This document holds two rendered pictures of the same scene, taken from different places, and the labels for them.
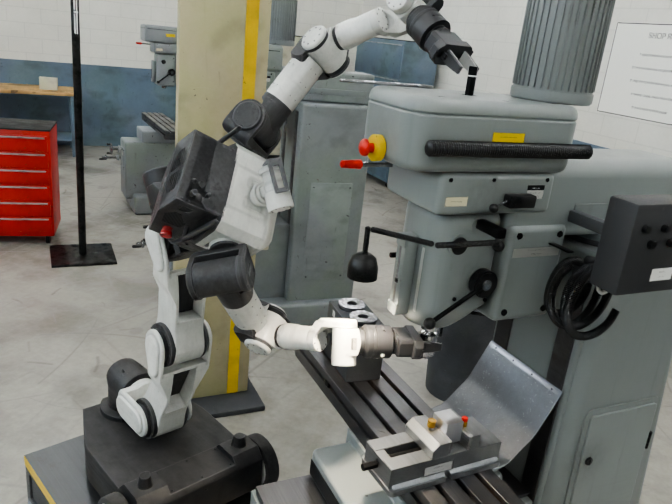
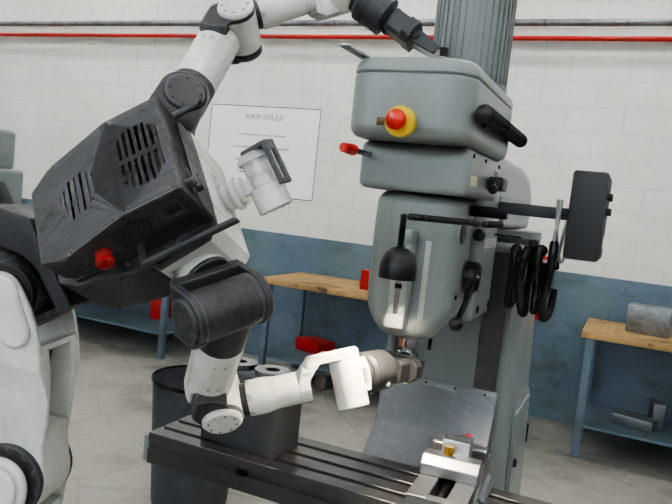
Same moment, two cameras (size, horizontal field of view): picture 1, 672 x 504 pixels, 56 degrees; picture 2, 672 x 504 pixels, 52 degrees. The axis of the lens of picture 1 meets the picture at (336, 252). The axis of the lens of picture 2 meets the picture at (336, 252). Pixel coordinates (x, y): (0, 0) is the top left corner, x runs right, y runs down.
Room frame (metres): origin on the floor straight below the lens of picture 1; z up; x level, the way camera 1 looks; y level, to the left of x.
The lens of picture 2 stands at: (0.46, 0.87, 1.60)
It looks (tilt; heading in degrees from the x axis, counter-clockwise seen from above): 5 degrees down; 320
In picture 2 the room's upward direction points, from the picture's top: 6 degrees clockwise
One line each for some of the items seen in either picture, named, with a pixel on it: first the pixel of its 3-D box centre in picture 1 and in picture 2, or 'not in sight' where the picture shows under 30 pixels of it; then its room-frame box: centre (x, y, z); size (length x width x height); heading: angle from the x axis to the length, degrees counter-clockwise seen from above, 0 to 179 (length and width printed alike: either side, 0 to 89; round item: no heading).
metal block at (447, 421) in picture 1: (446, 426); (457, 450); (1.40, -0.33, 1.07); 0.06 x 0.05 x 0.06; 29
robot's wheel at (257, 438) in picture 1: (257, 461); not in sight; (1.90, 0.20, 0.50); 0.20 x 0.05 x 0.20; 45
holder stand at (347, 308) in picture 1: (353, 337); (252, 403); (1.86, -0.09, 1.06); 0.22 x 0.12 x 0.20; 21
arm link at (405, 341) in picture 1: (395, 342); (384, 369); (1.50, -0.18, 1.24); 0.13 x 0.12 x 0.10; 13
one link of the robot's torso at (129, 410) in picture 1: (155, 406); not in sight; (1.91, 0.58, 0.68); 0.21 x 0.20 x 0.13; 45
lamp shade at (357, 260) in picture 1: (363, 264); (398, 262); (1.38, -0.07, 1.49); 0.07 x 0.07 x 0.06
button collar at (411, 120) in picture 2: (376, 147); (400, 121); (1.42, -0.07, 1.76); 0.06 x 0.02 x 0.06; 27
